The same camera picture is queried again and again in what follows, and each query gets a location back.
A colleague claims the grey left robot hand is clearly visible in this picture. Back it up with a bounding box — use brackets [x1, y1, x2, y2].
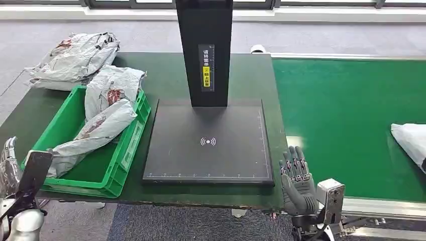
[0, 136, 23, 200]

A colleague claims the green conveyor belt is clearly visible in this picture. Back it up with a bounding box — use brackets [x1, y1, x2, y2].
[272, 58, 426, 203]

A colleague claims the black and yellow column label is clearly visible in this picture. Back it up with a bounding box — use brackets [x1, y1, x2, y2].
[198, 44, 216, 92]

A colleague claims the flat white parcel bag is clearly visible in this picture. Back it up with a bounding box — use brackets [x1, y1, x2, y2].
[30, 50, 111, 92]

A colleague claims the black scanner column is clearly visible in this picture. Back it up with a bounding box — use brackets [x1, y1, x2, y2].
[175, 0, 234, 108]

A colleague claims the plain white parcel bag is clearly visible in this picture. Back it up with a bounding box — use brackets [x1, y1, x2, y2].
[390, 123, 426, 175]

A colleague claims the aluminium conveyor frame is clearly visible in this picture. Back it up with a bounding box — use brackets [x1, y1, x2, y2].
[270, 52, 426, 241]

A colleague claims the crinkled grey parcel bag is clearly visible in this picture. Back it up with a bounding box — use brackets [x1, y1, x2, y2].
[24, 32, 121, 84]

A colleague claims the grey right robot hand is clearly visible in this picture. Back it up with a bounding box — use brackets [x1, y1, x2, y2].
[279, 145, 319, 217]

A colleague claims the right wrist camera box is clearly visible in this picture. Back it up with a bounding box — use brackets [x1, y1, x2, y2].
[315, 178, 346, 225]

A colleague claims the white window sill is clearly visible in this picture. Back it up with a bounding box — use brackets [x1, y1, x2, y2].
[0, 5, 426, 23]

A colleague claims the dark window frame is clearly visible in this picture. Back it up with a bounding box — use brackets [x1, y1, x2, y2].
[0, 0, 426, 10]

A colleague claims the green plastic crate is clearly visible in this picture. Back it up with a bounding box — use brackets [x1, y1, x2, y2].
[20, 84, 152, 199]

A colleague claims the black scanner base plate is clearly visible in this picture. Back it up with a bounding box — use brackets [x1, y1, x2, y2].
[142, 98, 275, 186]

